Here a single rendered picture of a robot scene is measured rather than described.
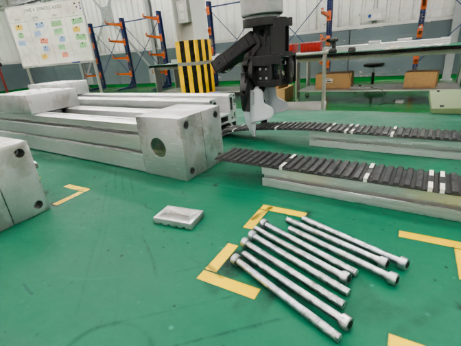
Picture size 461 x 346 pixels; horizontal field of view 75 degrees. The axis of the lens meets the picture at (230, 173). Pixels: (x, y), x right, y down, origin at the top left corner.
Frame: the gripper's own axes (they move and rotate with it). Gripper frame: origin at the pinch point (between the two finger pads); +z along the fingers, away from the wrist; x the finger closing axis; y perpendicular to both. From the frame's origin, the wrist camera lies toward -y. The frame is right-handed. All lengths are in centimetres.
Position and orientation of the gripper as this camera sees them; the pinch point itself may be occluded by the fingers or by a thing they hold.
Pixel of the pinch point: (256, 126)
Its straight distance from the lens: 63.7
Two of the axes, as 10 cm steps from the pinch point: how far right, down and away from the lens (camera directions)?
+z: 0.8, 9.2, 3.8
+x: 5.4, -3.6, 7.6
